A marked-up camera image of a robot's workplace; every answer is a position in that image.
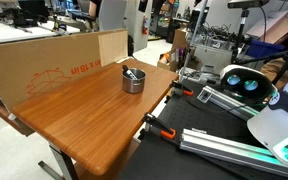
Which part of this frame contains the brown cardboard box panel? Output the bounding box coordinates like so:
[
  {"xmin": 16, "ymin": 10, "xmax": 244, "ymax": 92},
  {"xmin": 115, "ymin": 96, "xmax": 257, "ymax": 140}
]
[{"xmin": 0, "ymin": 28, "xmax": 129, "ymax": 113}]

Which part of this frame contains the small brown cardboard box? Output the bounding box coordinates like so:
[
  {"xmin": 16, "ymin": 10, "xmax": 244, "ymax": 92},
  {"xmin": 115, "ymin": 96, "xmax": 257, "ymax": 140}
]
[{"xmin": 172, "ymin": 28, "xmax": 190, "ymax": 51}]

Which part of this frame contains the red fire extinguisher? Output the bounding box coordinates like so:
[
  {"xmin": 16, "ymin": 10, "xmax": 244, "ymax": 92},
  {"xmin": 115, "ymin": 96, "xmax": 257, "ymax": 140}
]
[{"xmin": 141, "ymin": 14, "xmax": 150, "ymax": 36}]

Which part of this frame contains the flat cardboard sheet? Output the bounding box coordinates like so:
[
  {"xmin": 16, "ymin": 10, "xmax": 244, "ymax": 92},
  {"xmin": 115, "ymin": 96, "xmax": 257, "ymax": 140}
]
[{"xmin": 247, "ymin": 9, "xmax": 288, "ymax": 44}]

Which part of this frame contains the black orange bar clamp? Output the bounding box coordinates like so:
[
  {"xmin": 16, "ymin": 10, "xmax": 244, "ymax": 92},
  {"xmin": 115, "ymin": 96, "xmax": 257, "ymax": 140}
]
[
  {"xmin": 141, "ymin": 112, "xmax": 177, "ymax": 140},
  {"xmin": 169, "ymin": 80, "xmax": 195, "ymax": 98}
]

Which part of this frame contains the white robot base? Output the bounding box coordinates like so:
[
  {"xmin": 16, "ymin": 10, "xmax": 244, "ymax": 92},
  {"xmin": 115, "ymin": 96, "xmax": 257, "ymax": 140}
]
[{"xmin": 246, "ymin": 64, "xmax": 288, "ymax": 168}]

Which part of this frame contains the white work table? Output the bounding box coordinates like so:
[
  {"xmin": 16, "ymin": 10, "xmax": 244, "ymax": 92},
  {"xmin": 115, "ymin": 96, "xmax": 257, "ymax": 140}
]
[{"xmin": 0, "ymin": 21, "xmax": 81, "ymax": 46}]

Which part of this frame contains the short aluminium extrusion rail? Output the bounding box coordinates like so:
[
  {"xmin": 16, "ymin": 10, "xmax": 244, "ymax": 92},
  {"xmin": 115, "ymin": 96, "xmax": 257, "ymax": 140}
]
[{"xmin": 196, "ymin": 85, "xmax": 262, "ymax": 122}]

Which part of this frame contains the black white marker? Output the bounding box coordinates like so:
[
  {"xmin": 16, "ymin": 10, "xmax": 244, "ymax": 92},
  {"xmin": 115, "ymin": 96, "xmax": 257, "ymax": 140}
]
[{"xmin": 122, "ymin": 64, "xmax": 138, "ymax": 80}]

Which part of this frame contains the silver metal pot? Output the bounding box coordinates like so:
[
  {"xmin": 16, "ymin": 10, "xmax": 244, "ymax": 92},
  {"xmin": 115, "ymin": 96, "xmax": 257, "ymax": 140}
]
[{"xmin": 121, "ymin": 67, "xmax": 147, "ymax": 94}]

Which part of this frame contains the silver metal pole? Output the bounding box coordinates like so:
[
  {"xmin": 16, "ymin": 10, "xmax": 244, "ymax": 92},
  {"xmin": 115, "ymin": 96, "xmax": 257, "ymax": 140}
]
[{"xmin": 178, "ymin": 0, "xmax": 209, "ymax": 83}]

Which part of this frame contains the blue plastic bin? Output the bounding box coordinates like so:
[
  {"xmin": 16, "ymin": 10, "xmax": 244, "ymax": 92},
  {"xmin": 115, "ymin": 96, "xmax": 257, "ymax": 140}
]
[{"xmin": 245, "ymin": 39, "xmax": 287, "ymax": 59}]

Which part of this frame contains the person in brown clothing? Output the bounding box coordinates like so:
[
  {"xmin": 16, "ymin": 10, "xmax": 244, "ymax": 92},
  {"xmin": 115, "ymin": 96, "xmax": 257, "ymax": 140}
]
[{"xmin": 259, "ymin": 44, "xmax": 288, "ymax": 90}]

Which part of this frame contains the grey partition panel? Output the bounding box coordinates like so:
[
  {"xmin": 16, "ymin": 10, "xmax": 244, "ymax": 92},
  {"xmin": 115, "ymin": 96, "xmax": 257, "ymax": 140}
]
[{"xmin": 98, "ymin": 0, "xmax": 128, "ymax": 32}]

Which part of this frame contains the black perforated breadboard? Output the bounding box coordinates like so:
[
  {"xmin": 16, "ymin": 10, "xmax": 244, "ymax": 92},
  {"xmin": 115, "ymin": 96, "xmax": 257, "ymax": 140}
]
[{"xmin": 117, "ymin": 78, "xmax": 288, "ymax": 180}]

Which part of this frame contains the black computer monitor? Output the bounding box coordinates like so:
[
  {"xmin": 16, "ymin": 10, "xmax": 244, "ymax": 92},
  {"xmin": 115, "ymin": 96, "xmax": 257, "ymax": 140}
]
[{"xmin": 17, "ymin": 0, "xmax": 50, "ymax": 19}]

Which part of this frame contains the grey metal table leg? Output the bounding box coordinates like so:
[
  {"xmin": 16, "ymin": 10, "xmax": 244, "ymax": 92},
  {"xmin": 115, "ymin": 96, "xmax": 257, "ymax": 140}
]
[{"xmin": 38, "ymin": 143, "xmax": 80, "ymax": 180}]

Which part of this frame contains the long aluminium extrusion rail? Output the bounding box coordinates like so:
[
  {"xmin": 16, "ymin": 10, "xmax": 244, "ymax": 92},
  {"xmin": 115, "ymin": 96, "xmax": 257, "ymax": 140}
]
[{"xmin": 179, "ymin": 128, "xmax": 288, "ymax": 179}]

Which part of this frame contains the black stereo camera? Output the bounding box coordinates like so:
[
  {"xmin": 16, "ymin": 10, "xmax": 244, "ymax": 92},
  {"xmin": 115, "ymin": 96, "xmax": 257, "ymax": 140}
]
[{"xmin": 227, "ymin": 0, "xmax": 271, "ymax": 10}]

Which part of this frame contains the white VR headset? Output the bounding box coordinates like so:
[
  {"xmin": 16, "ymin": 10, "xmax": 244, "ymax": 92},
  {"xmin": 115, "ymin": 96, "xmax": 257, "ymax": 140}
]
[{"xmin": 219, "ymin": 64, "xmax": 278, "ymax": 101}]

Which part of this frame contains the white crate of cables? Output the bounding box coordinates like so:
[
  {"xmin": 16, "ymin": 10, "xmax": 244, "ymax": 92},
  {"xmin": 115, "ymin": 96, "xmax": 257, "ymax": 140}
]
[{"xmin": 193, "ymin": 42, "xmax": 233, "ymax": 75}]

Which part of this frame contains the black camera stand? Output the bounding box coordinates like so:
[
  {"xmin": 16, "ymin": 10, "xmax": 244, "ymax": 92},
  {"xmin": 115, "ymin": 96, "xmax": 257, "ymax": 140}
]
[{"xmin": 230, "ymin": 8, "xmax": 288, "ymax": 85}]

